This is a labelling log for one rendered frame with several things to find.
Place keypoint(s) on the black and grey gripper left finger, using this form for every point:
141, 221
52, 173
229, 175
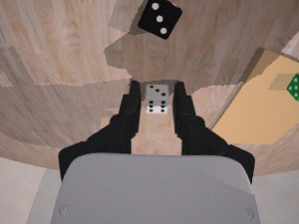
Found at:
116, 137

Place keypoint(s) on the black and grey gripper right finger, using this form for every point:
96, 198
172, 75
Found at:
197, 139

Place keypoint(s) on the white die with black pips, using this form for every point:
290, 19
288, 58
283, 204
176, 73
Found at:
157, 98

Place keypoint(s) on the green die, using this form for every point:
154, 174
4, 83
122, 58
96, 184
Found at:
293, 88

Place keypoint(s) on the tan flat mat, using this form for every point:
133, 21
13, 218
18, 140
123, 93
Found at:
262, 110

